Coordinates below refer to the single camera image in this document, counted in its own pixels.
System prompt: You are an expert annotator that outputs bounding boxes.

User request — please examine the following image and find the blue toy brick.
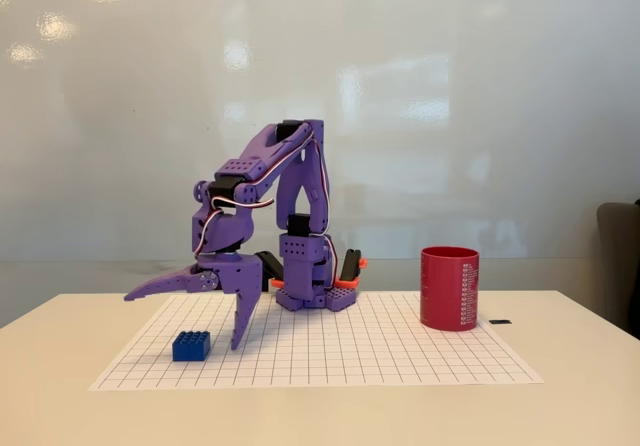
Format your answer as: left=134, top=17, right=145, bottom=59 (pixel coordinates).
left=172, top=330, right=211, bottom=363

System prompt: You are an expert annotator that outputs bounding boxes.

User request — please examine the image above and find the red cup with white print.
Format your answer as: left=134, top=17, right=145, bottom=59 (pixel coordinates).
left=418, top=246, right=481, bottom=334

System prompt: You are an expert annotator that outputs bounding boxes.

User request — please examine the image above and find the black table clamp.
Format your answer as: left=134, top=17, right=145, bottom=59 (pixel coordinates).
left=254, top=249, right=286, bottom=290

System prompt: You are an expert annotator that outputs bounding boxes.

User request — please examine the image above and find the white grid paper sheet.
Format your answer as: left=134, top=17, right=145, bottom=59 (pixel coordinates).
left=88, top=293, right=545, bottom=392

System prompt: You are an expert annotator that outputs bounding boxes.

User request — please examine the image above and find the black clamp with orange knob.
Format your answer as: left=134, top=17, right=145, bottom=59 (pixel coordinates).
left=335, top=248, right=370, bottom=290

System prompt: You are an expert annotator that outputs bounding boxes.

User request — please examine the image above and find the dark grey chair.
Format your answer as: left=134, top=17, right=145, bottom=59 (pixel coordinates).
left=596, top=199, right=640, bottom=340

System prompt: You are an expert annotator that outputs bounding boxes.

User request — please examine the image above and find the red white black servo cable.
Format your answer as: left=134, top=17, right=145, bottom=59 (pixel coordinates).
left=193, top=130, right=321, bottom=260

